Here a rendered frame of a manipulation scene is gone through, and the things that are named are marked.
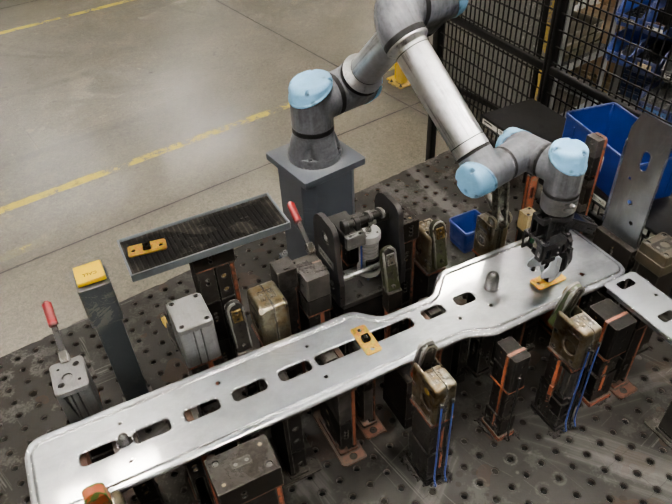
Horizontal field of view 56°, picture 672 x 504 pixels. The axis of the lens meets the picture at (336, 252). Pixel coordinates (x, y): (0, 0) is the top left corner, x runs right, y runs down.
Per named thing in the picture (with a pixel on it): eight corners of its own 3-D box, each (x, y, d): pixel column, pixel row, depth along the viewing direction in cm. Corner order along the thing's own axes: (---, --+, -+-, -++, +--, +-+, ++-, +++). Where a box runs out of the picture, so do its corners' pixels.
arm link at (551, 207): (562, 177, 136) (590, 196, 131) (558, 194, 139) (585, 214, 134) (534, 188, 134) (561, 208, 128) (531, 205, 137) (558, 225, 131)
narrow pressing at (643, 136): (634, 250, 158) (676, 130, 136) (600, 226, 166) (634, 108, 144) (636, 250, 158) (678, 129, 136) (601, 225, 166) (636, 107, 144)
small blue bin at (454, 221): (463, 256, 204) (466, 235, 199) (445, 239, 211) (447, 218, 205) (490, 245, 208) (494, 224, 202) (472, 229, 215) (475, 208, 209)
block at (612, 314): (587, 412, 158) (615, 336, 140) (556, 381, 166) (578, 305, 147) (616, 397, 161) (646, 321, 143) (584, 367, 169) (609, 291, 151)
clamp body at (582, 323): (553, 441, 152) (584, 345, 130) (520, 405, 161) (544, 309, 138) (581, 426, 155) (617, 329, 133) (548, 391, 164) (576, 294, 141)
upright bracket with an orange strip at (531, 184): (506, 306, 187) (533, 161, 155) (503, 303, 188) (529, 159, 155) (513, 302, 188) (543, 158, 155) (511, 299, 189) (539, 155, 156)
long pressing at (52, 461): (37, 544, 109) (34, 539, 108) (22, 442, 124) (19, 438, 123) (632, 274, 154) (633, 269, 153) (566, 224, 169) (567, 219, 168)
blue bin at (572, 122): (620, 208, 166) (634, 166, 158) (556, 151, 189) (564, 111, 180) (674, 195, 170) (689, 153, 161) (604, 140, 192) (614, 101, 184)
